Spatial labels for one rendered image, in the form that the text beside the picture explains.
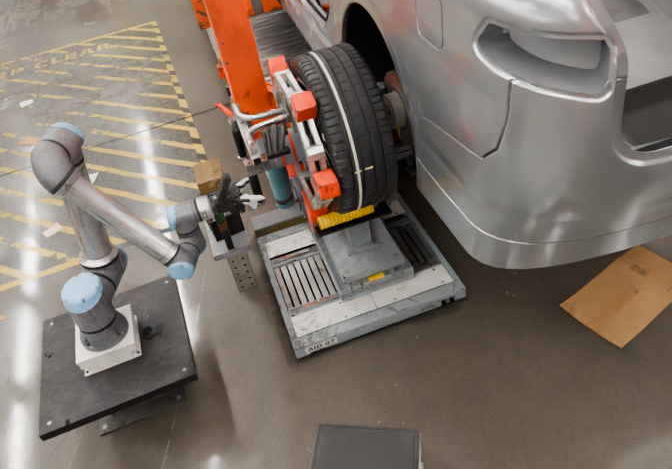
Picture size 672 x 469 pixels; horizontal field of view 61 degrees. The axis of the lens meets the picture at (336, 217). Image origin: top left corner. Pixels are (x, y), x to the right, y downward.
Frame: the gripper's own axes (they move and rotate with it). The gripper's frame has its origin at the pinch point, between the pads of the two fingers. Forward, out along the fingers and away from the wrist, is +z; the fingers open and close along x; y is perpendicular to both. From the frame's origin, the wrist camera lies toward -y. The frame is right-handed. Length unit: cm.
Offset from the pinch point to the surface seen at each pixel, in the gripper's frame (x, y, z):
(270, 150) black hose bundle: 3.5, -15.8, 6.6
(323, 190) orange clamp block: 19.1, -3.2, 19.7
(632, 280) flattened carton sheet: 44, 82, 147
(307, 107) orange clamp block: 6.1, -29.6, 22.5
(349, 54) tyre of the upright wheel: -13, -35, 46
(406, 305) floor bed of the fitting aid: 19, 75, 47
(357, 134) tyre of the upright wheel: 12.4, -17.1, 37.0
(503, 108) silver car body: 72, -52, 57
